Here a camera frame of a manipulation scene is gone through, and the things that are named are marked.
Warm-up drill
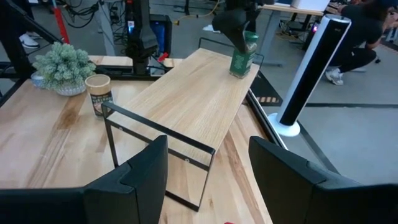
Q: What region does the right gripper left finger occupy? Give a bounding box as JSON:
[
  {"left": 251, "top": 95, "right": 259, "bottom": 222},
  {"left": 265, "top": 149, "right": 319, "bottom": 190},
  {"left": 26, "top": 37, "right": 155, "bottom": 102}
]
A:
[{"left": 0, "top": 135, "right": 169, "bottom": 224}]

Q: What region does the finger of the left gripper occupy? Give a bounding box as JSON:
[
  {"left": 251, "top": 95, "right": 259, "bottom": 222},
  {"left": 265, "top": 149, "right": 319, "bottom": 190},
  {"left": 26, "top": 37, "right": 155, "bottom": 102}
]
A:
[{"left": 211, "top": 7, "right": 251, "bottom": 54}]

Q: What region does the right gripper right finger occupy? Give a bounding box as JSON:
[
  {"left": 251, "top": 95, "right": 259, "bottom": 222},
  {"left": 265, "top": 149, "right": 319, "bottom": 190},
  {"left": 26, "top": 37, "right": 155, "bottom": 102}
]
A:
[{"left": 248, "top": 136, "right": 398, "bottom": 224}]

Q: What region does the green lid spice jar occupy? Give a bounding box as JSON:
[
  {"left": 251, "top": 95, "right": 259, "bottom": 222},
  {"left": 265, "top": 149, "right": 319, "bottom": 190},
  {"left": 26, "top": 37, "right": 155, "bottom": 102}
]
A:
[{"left": 228, "top": 30, "right": 260, "bottom": 80}]

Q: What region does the tan lid spice jar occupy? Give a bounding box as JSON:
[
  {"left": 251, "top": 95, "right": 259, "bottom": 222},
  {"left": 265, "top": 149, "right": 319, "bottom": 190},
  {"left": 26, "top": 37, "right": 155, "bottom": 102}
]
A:
[{"left": 84, "top": 73, "right": 114, "bottom": 119}]

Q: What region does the wooden desk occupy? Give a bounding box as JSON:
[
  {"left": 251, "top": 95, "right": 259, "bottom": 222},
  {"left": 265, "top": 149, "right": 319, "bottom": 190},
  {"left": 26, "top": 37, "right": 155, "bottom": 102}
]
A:
[{"left": 262, "top": 2, "right": 327, "bottom": 18}]

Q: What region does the white box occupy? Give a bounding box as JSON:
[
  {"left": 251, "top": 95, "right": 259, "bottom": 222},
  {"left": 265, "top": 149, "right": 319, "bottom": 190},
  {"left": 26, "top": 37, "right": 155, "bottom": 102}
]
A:
[{"left": 290, "top": 0, "right": 331, "bottom": 12}]

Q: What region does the black hazard striped floor mat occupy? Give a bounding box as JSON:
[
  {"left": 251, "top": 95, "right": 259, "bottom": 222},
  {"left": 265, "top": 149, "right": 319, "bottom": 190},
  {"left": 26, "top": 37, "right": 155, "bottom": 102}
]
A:
[{"left": 249, "top": 70, "right": 284, "bottom": 107}]

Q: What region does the black computer tower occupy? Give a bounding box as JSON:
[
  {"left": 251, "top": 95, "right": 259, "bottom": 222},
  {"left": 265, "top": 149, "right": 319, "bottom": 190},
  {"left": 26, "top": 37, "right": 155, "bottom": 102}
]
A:
[{"left": 149, "top": 14, "right": 174, "bottom": 60}]

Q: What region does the white pole stand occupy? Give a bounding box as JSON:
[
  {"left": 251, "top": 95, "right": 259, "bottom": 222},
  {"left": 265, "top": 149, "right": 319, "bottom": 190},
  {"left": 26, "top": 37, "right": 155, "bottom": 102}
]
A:
[{"left": 267, "top": 13, "right": 353, "bottom": 138}]

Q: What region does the person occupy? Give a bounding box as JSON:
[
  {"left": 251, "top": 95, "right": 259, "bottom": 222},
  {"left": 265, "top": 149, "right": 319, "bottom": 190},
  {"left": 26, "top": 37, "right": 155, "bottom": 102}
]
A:
[{"left": 324, "top": 0, "right": 398, "bottom": 87}]

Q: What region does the green potted artificial plant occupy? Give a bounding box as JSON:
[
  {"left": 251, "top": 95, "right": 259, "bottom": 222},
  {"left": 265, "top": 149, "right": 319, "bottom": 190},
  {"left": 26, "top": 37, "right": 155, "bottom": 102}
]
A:
[{"left": 30, "top": 41, "right": 98, "bottom": 98}]

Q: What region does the red pole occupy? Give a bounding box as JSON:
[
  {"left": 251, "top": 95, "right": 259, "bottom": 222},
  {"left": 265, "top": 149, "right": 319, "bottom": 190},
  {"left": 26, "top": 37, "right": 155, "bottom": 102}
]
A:
[{"left": 50, "top": 0, "right": 71, "bottom": 45}]

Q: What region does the person's shoe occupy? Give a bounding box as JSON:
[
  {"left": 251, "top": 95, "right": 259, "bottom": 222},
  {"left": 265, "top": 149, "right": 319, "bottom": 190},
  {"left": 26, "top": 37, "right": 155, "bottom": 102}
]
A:
[{"left": 18, "top": 32, "right": 40, "bottom": 50}]

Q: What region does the wooden shelf black metal frame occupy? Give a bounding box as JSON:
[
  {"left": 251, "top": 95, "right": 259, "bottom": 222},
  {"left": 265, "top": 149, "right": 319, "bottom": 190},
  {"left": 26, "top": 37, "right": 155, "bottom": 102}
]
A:
[{"left": 101, "top": 36, "right": 266, "bottom": 213}]

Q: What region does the black cable bundle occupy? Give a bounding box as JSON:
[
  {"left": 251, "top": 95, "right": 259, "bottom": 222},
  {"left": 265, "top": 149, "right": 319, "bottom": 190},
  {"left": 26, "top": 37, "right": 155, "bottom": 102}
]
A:
[{"left": 63, "top": 0, "right": 127, "bottom": 43}]

